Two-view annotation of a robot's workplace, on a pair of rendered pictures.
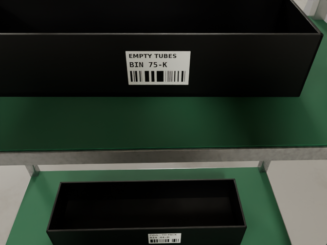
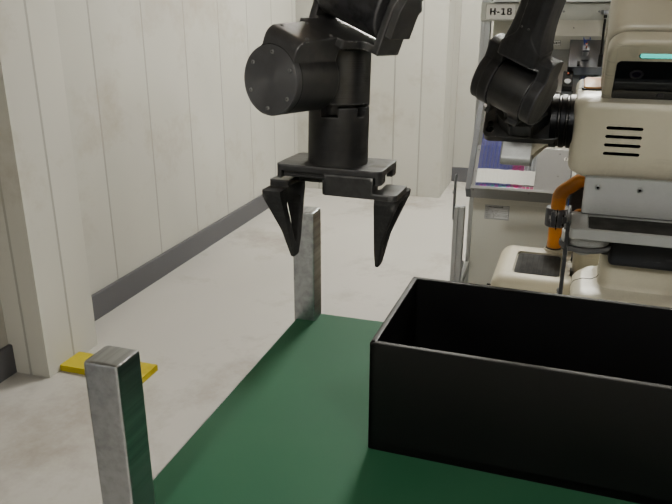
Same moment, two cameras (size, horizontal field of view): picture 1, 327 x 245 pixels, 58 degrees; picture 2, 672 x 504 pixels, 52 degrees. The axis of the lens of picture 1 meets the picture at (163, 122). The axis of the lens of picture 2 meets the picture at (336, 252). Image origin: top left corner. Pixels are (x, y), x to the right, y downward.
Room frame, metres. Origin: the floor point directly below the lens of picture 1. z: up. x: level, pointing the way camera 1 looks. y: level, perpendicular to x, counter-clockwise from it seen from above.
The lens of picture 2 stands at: (1.09, -0.08, 1.34)
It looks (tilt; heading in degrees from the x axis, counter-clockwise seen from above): 19 degrees down; 199
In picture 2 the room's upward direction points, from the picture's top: straight up
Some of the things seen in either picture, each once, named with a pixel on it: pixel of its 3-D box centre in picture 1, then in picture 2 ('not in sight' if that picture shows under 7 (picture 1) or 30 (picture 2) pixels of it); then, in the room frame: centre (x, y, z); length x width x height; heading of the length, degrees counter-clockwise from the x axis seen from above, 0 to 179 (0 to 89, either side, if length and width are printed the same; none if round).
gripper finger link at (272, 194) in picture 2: not in sight; (307, 211); (0.48, -0.32, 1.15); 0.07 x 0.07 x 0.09; 1
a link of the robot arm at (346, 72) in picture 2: not in sight; (335, 76); (0.49, -0.29, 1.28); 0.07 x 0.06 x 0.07; 163
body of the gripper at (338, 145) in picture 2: not in sight; (338, 142); (0.48, -0.29, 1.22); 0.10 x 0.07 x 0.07; 91
